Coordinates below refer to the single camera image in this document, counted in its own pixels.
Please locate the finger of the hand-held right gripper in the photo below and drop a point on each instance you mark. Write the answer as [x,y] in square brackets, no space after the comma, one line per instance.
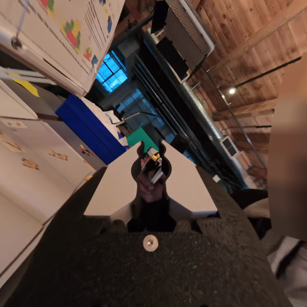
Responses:
[152,151]
[157,177]

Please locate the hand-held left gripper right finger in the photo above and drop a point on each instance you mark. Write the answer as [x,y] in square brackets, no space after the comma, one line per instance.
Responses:
[191,191]

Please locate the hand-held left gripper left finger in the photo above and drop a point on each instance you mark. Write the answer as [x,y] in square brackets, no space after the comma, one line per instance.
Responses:
[110,191]

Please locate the yellow connector brick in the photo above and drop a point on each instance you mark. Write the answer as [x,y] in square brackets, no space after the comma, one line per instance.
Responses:
[156,157]

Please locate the scatter of small coloured pins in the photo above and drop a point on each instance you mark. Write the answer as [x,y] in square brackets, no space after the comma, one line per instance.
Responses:
[86,151]

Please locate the instruction booklet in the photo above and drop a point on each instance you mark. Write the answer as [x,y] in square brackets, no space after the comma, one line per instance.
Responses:
[36,179]

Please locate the person's right hand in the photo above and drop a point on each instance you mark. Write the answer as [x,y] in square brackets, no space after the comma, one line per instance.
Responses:
[151,191]

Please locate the wooden articulated stand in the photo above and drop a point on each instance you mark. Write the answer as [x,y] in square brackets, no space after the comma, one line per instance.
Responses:
[130,116]

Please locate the person's fleece-lined jacket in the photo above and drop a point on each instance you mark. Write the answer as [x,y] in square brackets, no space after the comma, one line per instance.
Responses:
[251,208]

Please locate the white crumpled papers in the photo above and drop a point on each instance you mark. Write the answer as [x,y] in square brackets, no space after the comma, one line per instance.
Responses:
[100,115]

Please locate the blue storage bin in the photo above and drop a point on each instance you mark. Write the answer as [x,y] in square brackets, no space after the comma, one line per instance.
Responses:
[91,129]

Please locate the ceiling track spotlight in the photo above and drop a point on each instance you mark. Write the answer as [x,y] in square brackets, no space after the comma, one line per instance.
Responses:
[232,91]

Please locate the white tablet stand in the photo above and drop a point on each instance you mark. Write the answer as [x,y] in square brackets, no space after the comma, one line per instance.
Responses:
[14,105]

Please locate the person's white sweater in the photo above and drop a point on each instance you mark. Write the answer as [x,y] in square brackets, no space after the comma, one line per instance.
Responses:
[295,275]

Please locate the yellow paper strip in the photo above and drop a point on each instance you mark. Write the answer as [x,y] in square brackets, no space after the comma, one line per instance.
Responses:
[27,86]

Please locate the silver ventilation duct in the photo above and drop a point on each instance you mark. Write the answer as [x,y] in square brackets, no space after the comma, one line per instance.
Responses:
[206,115]

